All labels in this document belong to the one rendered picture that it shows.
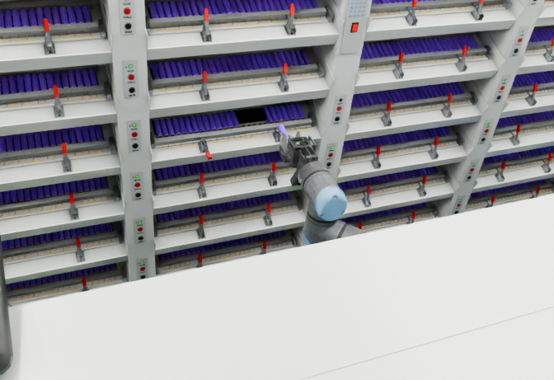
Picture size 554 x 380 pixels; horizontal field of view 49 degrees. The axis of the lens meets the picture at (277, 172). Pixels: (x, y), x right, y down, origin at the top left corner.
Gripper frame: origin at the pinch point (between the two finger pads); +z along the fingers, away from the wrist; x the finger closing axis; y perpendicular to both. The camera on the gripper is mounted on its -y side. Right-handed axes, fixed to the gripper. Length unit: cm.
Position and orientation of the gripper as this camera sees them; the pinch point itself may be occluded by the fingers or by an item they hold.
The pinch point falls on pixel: (286, 139)
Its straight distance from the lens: 194.7
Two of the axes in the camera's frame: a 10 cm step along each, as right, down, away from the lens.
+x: -9.4, 1.3, -3.3
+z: -3.4, -6.0, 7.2
